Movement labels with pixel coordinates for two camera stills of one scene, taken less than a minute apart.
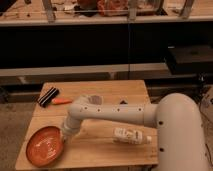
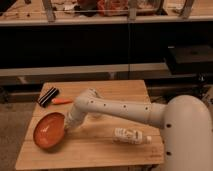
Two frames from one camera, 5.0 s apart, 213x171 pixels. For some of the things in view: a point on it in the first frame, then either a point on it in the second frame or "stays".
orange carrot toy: (61, 101) stays
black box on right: (188, 59) stays
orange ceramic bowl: (45, 146) to (49, 130)
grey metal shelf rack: (63, 40) stays
